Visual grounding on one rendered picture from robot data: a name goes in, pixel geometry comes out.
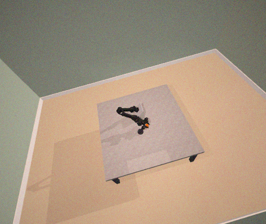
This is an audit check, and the dark grey round pedestal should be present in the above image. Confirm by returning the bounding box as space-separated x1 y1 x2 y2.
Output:
137 129 143 135

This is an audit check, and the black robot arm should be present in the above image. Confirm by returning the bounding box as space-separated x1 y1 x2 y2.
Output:
116 106 148 126

